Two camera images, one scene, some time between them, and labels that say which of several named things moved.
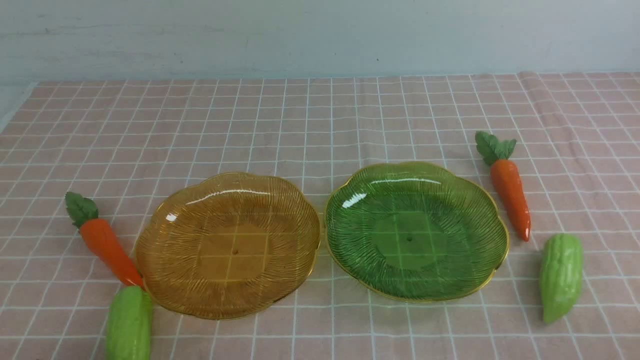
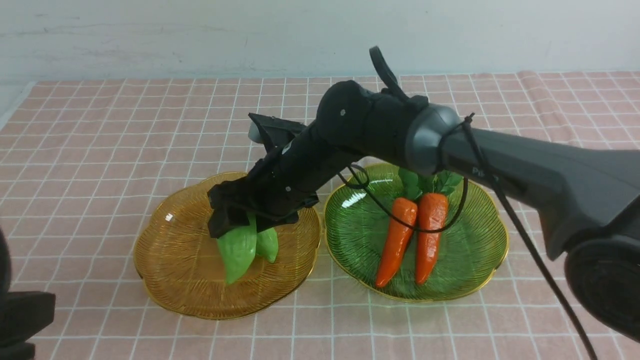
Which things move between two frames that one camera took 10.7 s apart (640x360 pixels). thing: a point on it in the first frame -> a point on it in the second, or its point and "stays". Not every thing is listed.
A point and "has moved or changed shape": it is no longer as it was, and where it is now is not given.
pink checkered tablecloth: (119, 140) stays
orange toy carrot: (505, 175) has moved or changed shape
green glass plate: (414, 231) stays
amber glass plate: (225, 245) stays
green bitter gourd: (131, 325) -> (238, 250)
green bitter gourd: (560, 275) -> (267, 244)
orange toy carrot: (101, 234) -> (405, 209)
